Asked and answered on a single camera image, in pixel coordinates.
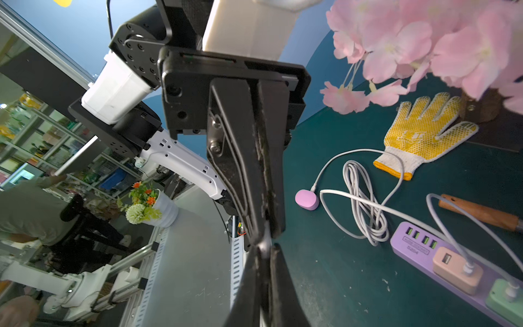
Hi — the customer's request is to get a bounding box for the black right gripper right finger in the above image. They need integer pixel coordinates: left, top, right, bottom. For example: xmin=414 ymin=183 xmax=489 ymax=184
xmin=269 ymin=244 xmax=310 ymax=326

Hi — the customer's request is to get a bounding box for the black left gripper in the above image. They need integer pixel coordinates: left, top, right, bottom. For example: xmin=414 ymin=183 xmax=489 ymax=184
xmin=159 ymin=46 xmax=311 ymax=245

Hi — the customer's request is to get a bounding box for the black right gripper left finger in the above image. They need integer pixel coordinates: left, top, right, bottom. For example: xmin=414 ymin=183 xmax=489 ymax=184
xmin=223 ymin=247 xmax=261 ymax=327

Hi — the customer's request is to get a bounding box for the purple earbud case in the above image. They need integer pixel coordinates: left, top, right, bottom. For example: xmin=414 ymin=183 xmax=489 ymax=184
xmin=295 ymin=189 xmax=320 ymax=211

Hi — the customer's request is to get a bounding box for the white usb cable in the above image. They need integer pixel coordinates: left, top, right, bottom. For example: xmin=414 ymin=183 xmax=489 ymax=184
xmin=309 ymin=148 xmax=523 ymax=287

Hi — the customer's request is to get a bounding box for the pink charger with white cable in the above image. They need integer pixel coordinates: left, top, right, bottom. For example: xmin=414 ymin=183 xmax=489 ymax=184
xmin=426 ymin=193 xmax=522 ymax=295

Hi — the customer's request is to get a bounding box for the green usb charger plug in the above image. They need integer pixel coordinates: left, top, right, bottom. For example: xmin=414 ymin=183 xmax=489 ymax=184
xmin=486 ymin=279 xmax=523 ymax=327

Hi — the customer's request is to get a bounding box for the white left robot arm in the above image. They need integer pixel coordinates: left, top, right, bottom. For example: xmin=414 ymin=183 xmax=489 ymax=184
xmin=69 ymin=1 xmax=311 ymax=247

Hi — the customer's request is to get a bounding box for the potted flowers white pot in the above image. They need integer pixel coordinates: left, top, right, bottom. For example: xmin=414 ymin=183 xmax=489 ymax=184
xmin=117 ymin=182 xmax=179 ymax=228

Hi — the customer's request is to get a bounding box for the purple power strip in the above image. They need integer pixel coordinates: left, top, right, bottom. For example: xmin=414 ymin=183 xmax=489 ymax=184
xmin=390 ymin=222 xmax=522 ymax=326

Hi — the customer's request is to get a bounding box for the yellow white work glove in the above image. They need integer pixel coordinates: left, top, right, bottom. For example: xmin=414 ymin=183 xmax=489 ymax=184
xmin=373 ymin=92 xmax=479 ymax=181

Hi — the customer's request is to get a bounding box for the blue garden hand fork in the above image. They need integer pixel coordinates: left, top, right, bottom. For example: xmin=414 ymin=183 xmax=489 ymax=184
xmin=439 ymin=194 xmax=522 ymax=234

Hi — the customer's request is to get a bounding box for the wooden tree base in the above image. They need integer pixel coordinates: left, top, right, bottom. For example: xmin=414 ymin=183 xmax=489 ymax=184
xmin=459 ymin=89 xmax=504 ymax=124

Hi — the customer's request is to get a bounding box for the seated person in background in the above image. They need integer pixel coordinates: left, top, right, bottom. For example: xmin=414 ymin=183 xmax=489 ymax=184
xmin=1 ymin=175 xmax=123 ymax=274

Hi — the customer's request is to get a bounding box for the pink cherry blossom tree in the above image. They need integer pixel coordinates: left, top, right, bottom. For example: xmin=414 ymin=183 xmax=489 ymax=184
xmin=321 ymin=1 xmax=522 ymax=114

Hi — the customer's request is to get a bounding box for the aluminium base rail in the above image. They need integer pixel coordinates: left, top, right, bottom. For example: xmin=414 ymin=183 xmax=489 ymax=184
xmin=120 ymin=210 xmax=245 ymax=326

